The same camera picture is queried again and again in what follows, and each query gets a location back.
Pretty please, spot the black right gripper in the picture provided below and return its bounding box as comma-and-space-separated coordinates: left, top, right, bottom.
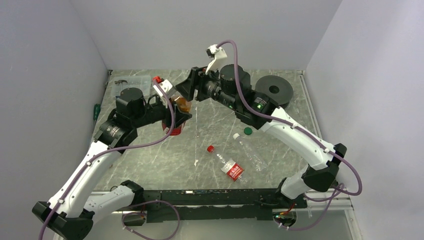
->
175, 62, 239, 111

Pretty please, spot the gold red tea bottle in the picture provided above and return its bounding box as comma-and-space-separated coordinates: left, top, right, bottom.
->
170, 95, 192, 136

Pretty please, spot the clear bottle red label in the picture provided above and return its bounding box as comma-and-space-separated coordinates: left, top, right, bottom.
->
207, 145, 250, 187

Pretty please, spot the green bottle cap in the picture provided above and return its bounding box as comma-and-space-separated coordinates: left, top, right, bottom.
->
243, 127, 253, 136

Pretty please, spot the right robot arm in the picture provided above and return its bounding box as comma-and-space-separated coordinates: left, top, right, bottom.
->
175, 64, 346, 208

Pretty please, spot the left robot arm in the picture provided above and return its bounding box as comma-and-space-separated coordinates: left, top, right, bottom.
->
32, 83, 191, 240

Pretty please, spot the clear bottle white cap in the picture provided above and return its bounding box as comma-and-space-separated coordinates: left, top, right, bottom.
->
232, 133, 268, 172

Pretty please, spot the clear plastic organizer box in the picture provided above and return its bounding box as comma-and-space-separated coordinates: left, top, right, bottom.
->
111, 75, 152, 98

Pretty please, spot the claw hammer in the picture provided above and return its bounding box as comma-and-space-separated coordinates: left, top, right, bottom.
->
114, 79, 128, 85

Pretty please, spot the black spool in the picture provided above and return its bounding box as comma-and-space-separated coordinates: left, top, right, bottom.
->
255, 75, 294, 109

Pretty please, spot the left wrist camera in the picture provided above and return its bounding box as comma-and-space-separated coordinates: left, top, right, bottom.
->
152, 76, 177, 108

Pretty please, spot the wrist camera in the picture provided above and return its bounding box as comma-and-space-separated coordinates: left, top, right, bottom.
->
205, 44, 228, 75
152, 76, 177, 108

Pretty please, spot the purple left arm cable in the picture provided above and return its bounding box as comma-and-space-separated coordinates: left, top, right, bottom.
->
38, 81, 176, 240

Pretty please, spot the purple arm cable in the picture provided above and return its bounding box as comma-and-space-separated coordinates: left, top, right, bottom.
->
38, 81, 176, 240
216, 39, 363, 197

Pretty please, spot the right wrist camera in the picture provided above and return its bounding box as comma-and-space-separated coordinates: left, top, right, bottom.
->
205, 44, 228, 75

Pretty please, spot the green handle screwdriver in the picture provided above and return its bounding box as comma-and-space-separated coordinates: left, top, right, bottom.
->
93, 103, 101, 124

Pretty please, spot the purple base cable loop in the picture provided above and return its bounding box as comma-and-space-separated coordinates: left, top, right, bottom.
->
121, 199, 181, 240

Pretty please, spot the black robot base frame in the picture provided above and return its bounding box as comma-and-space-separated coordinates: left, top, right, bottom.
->
122, 188, 308, 223

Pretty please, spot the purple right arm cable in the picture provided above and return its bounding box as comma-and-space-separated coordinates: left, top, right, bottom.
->
216, 39, 363, 197

